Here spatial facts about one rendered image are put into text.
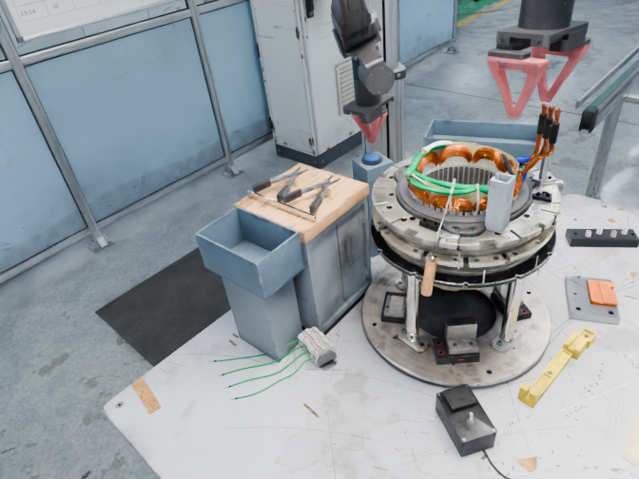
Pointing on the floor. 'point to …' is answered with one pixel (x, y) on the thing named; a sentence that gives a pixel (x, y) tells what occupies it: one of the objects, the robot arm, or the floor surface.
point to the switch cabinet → (305, 81)
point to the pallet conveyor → (608, 105)
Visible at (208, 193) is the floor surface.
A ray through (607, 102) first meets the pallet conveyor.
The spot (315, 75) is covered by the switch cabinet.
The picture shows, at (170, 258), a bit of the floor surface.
